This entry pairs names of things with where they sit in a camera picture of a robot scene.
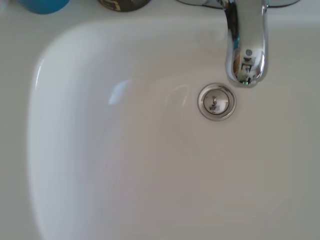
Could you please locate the dark patterned round container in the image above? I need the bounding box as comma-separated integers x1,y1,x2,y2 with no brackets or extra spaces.
96,0,152,13

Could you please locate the blue plastic cup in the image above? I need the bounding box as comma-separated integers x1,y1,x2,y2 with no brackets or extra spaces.
17,0,70,15

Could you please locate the white ceramic sink basin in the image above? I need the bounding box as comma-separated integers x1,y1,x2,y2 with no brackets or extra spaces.
0,0,320,240

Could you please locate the chrome sink faucet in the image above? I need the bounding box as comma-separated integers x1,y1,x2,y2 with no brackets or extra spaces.
175,0,301,89

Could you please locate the chrome sink drain plug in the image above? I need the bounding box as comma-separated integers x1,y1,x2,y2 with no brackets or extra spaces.
197,83,237,122

